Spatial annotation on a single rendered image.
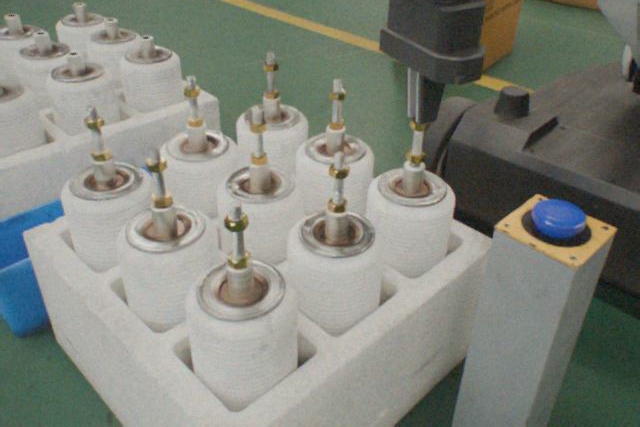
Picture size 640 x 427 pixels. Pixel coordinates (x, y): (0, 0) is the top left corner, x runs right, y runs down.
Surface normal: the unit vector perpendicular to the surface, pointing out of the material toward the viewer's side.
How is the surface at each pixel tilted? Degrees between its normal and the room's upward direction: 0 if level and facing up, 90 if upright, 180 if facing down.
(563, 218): 0
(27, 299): 92
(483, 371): 90
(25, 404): 0
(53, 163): 90
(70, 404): 0
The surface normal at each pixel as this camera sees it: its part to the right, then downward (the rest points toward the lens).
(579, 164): 0.02, -0.84
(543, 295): -0.72, 0.36
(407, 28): -0.88, 0.25
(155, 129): 0.69, 0.41
